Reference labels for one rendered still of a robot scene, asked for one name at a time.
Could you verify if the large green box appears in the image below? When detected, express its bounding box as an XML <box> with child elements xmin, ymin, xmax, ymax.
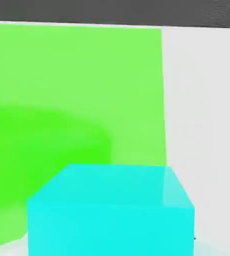
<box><xmin>0</xmin><ymin>23</ymin><xmax>168</xmax><ymax>251</ymax></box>

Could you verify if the small cyan cube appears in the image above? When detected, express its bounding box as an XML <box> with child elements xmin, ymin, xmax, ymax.
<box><xmin>26</xmin><ymin>163</ymin><xmax>196</xmax><ymax>256</ymax></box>

